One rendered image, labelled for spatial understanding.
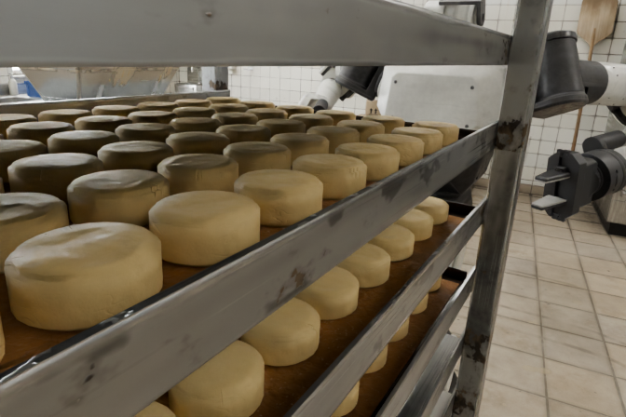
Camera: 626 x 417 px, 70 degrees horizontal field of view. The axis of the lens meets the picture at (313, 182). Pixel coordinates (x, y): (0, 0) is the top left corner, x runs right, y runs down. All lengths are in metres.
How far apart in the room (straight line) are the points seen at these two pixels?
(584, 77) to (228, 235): 0.92
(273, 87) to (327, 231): 5.89
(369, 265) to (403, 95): 0.69
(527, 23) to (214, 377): 0.44
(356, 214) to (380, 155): 0.12
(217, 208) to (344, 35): 0.09
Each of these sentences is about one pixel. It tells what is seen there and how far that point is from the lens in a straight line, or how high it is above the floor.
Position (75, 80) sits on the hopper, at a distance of 1.74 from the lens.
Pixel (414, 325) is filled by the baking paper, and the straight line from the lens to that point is 0.50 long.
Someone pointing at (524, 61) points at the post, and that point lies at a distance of 0.53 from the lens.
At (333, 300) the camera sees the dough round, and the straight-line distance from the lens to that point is 0.32.
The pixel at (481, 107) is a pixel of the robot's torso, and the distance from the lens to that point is 0.97.
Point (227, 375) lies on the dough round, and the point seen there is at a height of 1.24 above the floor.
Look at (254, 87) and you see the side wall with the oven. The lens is 6.22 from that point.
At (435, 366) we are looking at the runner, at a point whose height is 1.04.
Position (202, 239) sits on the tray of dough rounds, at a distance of 0.19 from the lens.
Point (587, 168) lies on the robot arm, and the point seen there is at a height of 1.23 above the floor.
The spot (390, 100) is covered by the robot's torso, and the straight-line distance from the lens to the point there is 1.02.
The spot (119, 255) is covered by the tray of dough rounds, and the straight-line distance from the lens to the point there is 0.17.
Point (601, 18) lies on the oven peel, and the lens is 5.32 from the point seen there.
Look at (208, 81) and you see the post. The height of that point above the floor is 1.35.
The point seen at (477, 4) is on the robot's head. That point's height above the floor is 1.51.
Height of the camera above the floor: 1.40
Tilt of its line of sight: 16 degrees down
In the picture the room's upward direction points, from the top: 3 degrees clockwise
